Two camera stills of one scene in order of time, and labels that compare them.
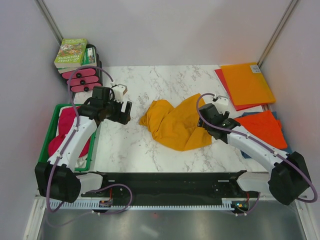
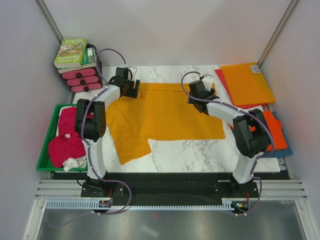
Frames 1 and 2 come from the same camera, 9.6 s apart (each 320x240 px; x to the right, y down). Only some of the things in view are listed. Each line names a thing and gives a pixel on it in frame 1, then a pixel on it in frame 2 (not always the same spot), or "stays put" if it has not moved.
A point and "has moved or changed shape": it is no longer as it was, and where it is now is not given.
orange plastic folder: [246, 85] stays put
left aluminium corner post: [50, 19] stays put
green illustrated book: [71, 53] stays put
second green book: [89, 59] stays put
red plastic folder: [220, 75] stays put
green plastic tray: [44, 152] stays put
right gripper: [225, 115] → [212, 92]
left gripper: [121, 117] → [134, 92]
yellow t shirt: [177, 127] has moved or changed shape
